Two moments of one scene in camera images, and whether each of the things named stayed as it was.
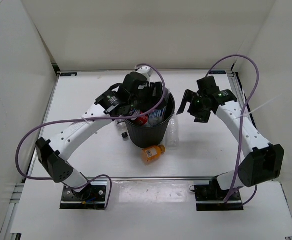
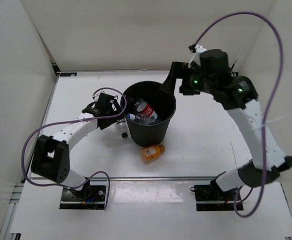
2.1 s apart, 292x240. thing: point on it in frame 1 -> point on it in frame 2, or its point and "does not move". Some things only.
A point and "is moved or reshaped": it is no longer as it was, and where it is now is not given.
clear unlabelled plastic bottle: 172,133 -> 149,120
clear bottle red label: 141,120 is moved or reshaped
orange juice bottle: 150,155 does not move
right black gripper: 202,117 -> 181,70
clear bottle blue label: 155,116 -> 131,117
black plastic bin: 151,136 does not move
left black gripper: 146,87 -> 108,123
